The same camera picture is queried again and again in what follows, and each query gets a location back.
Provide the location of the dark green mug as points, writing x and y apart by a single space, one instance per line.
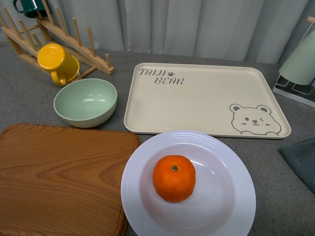
30 8

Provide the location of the wooden cutting board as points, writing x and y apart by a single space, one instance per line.
62 181

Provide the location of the wooden peg drying rack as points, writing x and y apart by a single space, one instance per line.
27 42

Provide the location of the white wire cup stand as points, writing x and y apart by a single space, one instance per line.
301 93

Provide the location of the yellow mug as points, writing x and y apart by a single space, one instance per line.
56 61

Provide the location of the beige bear serving tray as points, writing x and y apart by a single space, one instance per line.
224 101

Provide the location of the dark teal cloth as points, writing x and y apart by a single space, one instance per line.
301 159

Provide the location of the light green bowl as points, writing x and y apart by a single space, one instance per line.
86 103

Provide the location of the white ribbed plate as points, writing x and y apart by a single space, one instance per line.
223 202

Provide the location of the light green cup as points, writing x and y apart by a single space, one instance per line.
299 68

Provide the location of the orange mandarin fruit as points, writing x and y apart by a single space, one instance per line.
174 178

